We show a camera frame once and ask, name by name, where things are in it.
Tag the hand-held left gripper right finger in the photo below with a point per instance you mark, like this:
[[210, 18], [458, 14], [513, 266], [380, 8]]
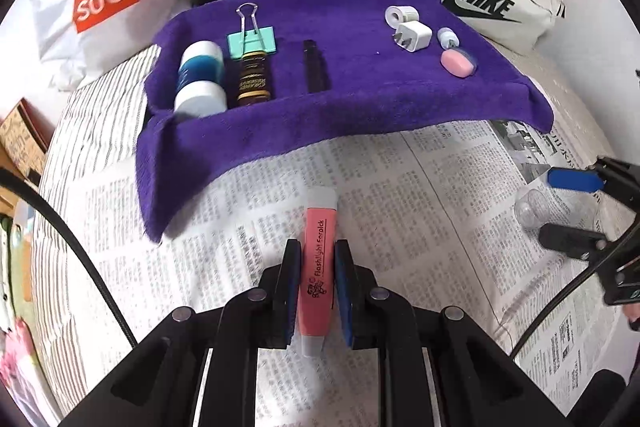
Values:
[[345, 292]]

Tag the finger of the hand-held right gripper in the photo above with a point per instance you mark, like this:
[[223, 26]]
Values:
[[570, 239], [575, 180]]

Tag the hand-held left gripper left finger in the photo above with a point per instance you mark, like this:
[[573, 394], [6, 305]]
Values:
[[292, 292]]

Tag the pink tube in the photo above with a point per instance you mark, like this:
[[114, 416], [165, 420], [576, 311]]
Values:
[[316, 267]]

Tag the clear plastic cap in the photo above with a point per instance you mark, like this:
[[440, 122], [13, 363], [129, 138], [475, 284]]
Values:
[[532, 209]]

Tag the pink eraser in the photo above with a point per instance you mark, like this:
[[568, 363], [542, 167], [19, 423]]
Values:
[[456, 63]]

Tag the dark bottle with gold print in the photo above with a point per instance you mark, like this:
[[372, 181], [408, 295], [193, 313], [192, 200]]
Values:
[[255, 79]]

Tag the white charger plug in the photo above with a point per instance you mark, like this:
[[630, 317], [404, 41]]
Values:
[[412, 37]]

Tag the black cosmetic tube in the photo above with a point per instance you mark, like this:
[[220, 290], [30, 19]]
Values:
[[316, 67]]

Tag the blue and white bottle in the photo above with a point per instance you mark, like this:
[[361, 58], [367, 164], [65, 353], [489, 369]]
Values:
[[200, 77]]

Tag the person's right hand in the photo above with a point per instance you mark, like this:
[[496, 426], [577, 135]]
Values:
[[634, 313]]

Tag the purple towel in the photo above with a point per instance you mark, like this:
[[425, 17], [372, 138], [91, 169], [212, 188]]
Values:
[[350, 107]]

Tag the white tape roll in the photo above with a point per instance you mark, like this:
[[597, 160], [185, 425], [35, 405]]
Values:
[[402, 15]]

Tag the green binder clip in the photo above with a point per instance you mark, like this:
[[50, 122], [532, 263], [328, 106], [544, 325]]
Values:
[[252, 42]]

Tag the newspaper sheet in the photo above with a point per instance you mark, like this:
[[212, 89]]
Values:
[[85, 117]]

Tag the floral quilt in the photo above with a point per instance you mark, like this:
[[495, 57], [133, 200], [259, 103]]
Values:
[[20, 337]]

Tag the brown patterned box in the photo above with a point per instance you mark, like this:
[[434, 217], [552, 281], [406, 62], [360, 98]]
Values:
[[22, 137]]

